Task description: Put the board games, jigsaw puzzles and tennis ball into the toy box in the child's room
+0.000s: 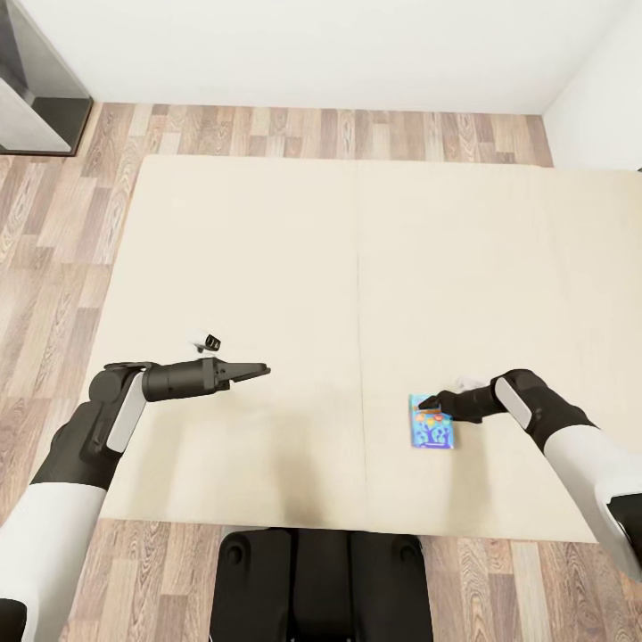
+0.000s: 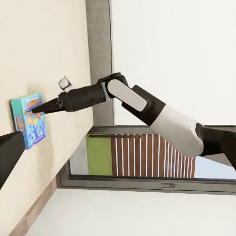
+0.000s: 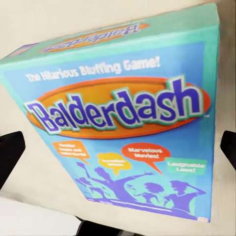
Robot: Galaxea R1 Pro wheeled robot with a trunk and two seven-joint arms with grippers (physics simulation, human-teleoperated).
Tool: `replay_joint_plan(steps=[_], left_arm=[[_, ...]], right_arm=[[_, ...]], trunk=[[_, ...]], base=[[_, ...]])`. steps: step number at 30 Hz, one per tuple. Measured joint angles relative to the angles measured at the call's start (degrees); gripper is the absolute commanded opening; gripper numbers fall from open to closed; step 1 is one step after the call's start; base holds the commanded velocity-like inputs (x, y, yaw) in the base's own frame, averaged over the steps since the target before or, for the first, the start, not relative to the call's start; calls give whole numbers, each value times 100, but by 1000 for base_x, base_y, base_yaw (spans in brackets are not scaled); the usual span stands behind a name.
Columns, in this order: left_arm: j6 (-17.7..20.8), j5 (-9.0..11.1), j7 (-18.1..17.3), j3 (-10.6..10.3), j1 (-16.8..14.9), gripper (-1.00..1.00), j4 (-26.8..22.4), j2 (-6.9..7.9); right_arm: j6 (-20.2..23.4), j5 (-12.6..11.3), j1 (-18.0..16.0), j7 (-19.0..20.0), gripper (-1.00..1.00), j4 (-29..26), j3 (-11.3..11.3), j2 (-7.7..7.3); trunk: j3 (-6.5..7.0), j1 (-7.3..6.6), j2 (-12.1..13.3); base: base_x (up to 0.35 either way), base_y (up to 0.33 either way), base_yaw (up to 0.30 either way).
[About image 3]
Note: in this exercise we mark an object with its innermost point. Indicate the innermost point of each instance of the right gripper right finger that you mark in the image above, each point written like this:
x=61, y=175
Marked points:
x=228, y=146

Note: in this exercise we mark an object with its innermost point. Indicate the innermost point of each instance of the board game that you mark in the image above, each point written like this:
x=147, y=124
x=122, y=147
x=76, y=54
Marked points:
x=128, y=110

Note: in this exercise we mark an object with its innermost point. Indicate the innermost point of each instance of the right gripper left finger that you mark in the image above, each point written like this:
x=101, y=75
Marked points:
x=12, y=146

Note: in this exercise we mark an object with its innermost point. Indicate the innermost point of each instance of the bed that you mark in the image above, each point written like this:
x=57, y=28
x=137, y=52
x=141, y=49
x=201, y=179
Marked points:
x=39, y=178

